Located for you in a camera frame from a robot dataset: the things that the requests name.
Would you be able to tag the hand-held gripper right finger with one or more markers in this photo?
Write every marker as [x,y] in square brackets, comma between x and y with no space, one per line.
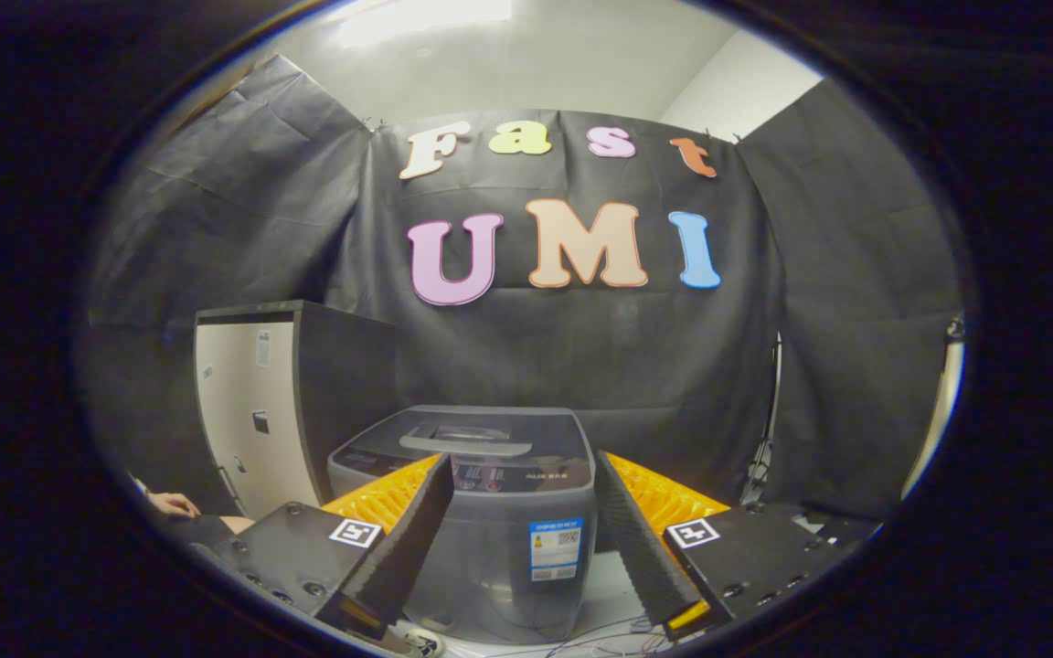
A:
[636,539]

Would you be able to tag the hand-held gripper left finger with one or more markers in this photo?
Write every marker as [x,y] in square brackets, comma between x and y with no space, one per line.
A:
[408,539]

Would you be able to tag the grey washing machine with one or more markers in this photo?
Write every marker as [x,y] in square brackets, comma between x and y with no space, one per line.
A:
[490,557]

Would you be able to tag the white shoe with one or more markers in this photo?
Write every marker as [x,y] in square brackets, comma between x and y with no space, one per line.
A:
[424,642]

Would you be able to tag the black backdrop cloth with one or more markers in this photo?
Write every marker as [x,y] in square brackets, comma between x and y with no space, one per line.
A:
[673,366]

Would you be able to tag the dark cabinet with beige door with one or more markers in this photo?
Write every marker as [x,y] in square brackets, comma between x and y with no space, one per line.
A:
[252,411]

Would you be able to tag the black flat box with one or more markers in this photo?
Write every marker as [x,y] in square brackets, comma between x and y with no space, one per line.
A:
[842,528]

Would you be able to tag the white pole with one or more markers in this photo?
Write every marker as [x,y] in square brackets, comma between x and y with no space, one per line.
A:
[938,411]

